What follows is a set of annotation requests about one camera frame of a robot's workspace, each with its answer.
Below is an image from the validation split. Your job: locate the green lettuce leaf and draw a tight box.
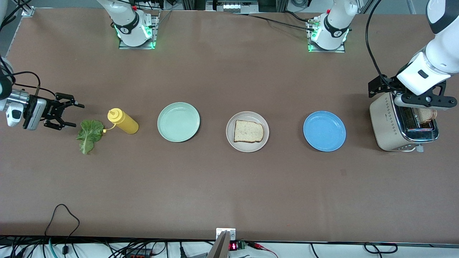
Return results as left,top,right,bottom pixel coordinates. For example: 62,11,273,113
76,120,105,155

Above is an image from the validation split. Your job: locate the bread slice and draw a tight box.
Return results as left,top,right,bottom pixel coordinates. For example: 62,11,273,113
413,107,437,125
234,120,265,143

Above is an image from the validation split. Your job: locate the yellow squeeze bottle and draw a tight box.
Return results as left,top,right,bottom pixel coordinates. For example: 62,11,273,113
103,108,139,135

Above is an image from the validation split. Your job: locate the blue plate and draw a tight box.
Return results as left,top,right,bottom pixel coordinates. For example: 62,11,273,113
303,110,347,152

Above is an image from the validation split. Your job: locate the pale green plate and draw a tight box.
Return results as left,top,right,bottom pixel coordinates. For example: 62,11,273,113
157,102,200,143

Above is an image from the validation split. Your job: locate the beige plate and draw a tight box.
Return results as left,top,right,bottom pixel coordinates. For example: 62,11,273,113
226,111,270,153

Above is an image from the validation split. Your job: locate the beige chrome toaster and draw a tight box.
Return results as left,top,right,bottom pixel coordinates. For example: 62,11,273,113
369,91,440,153

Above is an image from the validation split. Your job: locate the control box with lights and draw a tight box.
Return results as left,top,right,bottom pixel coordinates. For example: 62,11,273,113
206,0,259,14

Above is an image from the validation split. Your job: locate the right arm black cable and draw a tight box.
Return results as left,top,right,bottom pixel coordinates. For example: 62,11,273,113
0,0,42,99

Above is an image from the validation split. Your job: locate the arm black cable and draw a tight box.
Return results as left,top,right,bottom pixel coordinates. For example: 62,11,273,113
365,0,391,81
0,0,42,99

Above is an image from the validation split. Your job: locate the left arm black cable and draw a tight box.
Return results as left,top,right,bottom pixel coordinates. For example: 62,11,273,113
365,0,391,81

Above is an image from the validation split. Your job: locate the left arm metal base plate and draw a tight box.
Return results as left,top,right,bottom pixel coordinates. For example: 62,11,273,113
307,16,346,53

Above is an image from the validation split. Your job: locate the thin black looped cable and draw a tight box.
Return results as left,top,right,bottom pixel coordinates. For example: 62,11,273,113
44,204,80,251

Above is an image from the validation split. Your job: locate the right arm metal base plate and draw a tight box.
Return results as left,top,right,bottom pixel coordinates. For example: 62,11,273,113
118,10,159,50

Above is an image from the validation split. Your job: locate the black base power cable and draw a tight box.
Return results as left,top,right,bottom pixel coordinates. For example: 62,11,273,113
233,10,318,33

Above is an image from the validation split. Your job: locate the black coiled cable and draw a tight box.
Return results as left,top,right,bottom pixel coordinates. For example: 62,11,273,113
364,242,398,254

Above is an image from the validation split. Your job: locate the red clip wire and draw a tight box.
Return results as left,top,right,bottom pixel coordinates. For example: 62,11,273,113
247,242,278,258

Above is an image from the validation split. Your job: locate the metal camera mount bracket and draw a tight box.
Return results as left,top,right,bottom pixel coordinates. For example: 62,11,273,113
207,228,236,258

